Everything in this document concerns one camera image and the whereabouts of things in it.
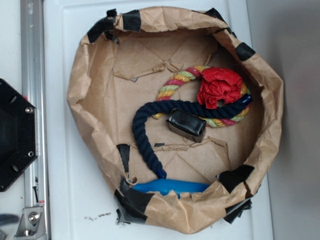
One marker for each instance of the white plastic tray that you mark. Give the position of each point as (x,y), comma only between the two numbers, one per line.
(82,206)

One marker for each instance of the aluminium extrusion rail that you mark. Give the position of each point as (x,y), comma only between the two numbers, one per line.
(36,184)

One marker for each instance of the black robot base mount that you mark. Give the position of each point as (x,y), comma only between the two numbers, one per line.
(17,135)

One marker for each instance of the metal corner bracket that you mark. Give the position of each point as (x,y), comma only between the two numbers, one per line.
(32,224)

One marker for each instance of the brown paper bag bin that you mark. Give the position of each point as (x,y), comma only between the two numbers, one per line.
(129,73)

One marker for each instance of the blue plastic bottle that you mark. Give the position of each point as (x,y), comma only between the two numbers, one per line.
(165,186)

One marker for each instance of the black taped block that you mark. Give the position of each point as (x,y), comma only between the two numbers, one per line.
(187,125)

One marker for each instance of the crumpled red paper ball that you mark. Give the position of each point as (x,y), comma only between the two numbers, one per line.
(219,84)

